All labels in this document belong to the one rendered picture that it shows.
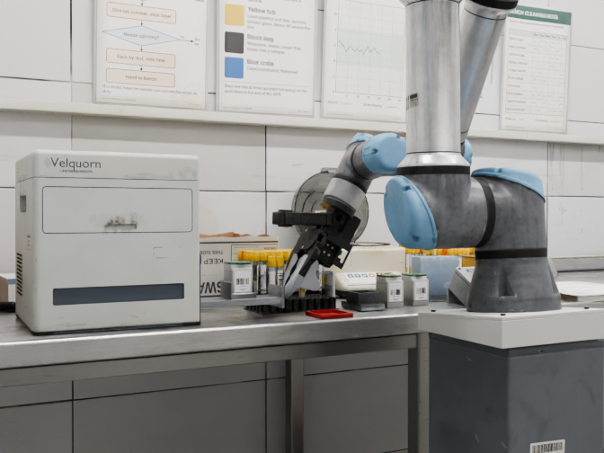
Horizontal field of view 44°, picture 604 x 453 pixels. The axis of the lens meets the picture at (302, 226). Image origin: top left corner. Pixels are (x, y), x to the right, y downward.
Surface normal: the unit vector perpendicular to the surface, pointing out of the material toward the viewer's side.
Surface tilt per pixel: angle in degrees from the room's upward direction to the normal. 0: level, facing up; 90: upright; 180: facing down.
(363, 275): 25
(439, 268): 90
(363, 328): 90
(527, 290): 68
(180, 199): 90
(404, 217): 99
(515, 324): 90
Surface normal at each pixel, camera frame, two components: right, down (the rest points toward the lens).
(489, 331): -0.89, 0.00
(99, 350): 0.45, 0.01
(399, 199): -0.94, 0.15
